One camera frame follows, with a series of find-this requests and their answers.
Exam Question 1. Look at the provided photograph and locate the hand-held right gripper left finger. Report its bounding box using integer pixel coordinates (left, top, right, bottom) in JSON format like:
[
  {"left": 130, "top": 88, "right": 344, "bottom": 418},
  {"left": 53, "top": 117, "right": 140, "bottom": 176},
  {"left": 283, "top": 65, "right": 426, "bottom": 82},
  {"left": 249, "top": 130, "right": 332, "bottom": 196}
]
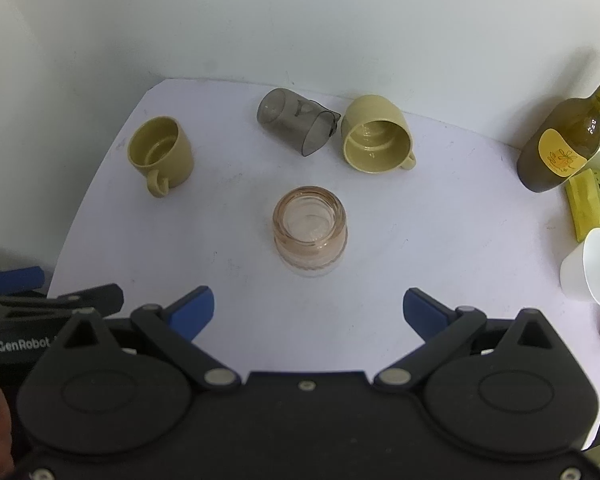
[{"left": 36, "top": 286, "right": 242, "bottom": 394}]

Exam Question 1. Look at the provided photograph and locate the white paper cup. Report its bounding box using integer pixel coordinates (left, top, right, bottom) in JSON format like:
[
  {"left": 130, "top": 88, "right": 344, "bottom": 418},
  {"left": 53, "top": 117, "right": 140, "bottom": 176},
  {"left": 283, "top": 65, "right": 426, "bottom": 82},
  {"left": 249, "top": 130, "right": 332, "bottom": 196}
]
[{"left": 560, "top": 228, "right": 600, "bottom": 308}]

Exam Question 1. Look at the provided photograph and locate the olive green glass bottle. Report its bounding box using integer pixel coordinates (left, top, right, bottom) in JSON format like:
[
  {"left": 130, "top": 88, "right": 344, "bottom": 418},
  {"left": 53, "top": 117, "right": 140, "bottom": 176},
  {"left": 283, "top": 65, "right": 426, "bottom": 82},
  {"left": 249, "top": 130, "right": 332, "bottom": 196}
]
[{"left": 517, "top": 60, "right": 600, "bottom": 194}]

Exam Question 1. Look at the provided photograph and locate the yellow cup with round handle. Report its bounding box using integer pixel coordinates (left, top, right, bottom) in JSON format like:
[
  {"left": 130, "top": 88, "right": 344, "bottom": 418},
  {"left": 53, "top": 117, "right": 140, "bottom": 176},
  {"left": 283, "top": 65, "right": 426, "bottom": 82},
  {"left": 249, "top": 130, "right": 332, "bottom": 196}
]
[{"left": 126, "top": 116, "right": 195, "bottom": 198}]

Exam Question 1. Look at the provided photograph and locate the wide yellow cup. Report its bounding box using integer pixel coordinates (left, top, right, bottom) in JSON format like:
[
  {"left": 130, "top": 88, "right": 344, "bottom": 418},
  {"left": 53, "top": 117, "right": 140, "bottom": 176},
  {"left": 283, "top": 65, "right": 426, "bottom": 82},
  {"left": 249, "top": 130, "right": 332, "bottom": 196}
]
[{"left": 341, "top": 95, "right": 417, "bottom": 174}]

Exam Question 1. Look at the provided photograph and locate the pink ribbed glass cup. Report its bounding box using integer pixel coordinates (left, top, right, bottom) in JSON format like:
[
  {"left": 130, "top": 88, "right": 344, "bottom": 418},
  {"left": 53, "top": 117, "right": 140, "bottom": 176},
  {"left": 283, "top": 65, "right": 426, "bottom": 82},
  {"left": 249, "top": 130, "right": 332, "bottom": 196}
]
[{"left": 272, "top": 186, "right": 349, "bottom": 278}]

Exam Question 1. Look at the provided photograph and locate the yellow tissue packet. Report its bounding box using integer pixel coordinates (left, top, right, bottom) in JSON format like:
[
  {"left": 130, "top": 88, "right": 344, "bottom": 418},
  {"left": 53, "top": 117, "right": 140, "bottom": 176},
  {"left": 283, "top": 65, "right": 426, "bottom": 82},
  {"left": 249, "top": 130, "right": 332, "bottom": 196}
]
[{"left": 566, "top": 169, "right": 600, "bottom": 244}]

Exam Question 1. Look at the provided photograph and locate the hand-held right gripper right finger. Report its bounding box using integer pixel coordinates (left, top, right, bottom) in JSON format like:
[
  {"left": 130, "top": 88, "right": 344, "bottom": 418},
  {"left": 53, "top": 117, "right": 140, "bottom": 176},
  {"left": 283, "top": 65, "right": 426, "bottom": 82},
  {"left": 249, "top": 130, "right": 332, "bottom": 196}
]
[{"left": 374, "top": 287, "right": 575, "bottom": 394}]

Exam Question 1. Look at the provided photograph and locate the grey transparent plastic cup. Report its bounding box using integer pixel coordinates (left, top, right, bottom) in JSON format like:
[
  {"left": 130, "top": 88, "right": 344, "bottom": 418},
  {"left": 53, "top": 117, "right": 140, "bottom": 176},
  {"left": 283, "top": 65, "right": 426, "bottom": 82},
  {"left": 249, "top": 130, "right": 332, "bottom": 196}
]
[{"left": 257, "top": 88, "right": 342, "bottom": 157}]

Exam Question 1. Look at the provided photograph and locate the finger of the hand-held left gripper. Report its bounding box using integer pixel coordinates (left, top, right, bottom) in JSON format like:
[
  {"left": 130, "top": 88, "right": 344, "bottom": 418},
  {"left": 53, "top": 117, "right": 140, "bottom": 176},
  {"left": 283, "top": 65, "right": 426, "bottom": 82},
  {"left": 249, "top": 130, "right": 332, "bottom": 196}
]
[
  {"left": 0, "top": 283, "right": 125, "bottom": 319},
  {"left": 0, "top": 266, "right": 45, "bottom": 297}
]

